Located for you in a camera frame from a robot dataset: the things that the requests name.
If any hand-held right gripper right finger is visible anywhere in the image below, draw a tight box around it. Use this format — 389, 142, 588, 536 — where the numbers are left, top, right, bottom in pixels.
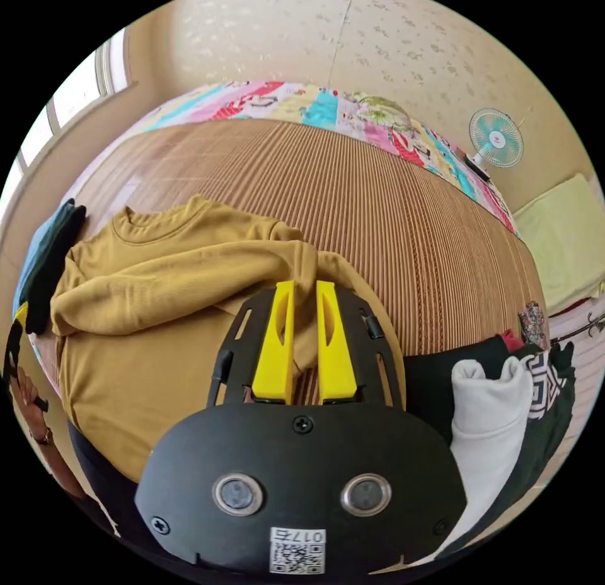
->
315, 280, 359, 402

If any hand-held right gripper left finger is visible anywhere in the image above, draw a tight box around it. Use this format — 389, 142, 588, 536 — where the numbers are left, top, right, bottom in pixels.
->
251, 280, 296, 402

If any yellow long sleeve shirt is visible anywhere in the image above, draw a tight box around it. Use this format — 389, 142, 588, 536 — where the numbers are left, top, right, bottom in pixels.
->
49, 195, 407, 485

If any person's left forearm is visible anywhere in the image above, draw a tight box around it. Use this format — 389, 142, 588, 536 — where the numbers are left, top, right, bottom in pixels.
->
32, 436, 98, 501

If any person's left hand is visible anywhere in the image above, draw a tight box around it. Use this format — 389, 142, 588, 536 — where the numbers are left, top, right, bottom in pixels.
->
10, 372, 54, 447

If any pile of blue dark clothes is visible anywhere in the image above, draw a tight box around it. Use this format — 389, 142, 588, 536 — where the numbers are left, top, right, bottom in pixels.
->
13, 198, 89, 335

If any bed with woven mat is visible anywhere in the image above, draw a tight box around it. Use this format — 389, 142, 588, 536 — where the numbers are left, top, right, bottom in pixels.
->
28, 79, 552, 406

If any person's body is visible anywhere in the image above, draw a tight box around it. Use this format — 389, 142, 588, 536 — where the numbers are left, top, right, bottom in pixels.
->
65, 418, 159, 550

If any window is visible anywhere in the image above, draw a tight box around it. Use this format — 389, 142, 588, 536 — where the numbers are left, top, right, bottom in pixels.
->
0, 26, 139, 217

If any pale green folded quilt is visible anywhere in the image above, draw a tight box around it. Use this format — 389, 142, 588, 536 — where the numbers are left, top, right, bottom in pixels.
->
512, 172, 605, 314

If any white electric fan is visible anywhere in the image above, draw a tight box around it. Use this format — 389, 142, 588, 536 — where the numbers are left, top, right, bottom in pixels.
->
464, 107, 526, 180

